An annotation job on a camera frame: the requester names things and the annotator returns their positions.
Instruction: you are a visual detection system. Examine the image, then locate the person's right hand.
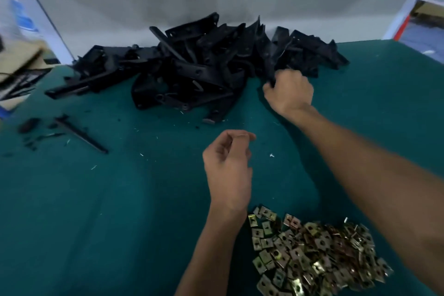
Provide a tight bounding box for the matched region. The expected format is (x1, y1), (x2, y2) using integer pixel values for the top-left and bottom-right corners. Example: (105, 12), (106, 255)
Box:
(262, 69), (316, 123)

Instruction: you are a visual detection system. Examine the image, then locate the person's left hand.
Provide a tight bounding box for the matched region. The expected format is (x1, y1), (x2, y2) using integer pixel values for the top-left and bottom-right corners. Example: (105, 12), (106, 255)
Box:
(203, 129), (258, 220)

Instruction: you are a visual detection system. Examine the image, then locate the pile of black plastic brackets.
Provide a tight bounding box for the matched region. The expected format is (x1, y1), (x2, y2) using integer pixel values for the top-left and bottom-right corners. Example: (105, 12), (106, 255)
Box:
(45, 12), (350, 124)

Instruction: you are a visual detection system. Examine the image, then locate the pile of brass clip nuts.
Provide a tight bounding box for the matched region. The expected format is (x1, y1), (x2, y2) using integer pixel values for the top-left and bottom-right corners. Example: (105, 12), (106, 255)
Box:
(247, 205), (394, 296)

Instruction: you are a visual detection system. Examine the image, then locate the person's left forearm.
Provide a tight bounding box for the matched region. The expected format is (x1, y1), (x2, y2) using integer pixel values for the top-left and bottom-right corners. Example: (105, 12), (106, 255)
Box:
(173, 205), (249, 296)

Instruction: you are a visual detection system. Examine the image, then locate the person's right forearm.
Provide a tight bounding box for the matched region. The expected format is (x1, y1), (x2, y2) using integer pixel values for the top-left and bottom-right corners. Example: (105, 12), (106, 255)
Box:
(291, 101), (444, 293)

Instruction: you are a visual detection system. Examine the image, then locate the green table cloth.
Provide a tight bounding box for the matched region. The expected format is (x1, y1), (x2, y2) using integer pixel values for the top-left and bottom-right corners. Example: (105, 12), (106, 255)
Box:
(0, 39), (444, 296)

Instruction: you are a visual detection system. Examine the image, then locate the thin black plastic strip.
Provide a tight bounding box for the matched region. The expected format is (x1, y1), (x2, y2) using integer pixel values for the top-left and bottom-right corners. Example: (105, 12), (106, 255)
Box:
(54, 114), (110, 154)

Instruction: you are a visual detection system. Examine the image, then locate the small black plastic scrap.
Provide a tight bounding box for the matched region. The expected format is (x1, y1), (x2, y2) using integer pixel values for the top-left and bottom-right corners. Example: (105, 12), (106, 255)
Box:
(17, 117), (41, 134)

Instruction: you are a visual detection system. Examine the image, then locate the brown cardboard piece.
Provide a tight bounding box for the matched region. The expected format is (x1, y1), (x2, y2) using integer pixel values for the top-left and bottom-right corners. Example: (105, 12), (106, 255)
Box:
(0, 41), (49, 109)

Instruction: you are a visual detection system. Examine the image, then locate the white printed sack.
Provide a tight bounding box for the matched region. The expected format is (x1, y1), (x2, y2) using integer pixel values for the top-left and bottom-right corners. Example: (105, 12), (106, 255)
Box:
(10, 0), (39, 33)

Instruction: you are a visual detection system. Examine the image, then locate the white metal post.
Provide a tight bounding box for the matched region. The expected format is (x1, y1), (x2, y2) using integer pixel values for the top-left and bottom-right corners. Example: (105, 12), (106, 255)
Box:
(14, 0), (74, 64)

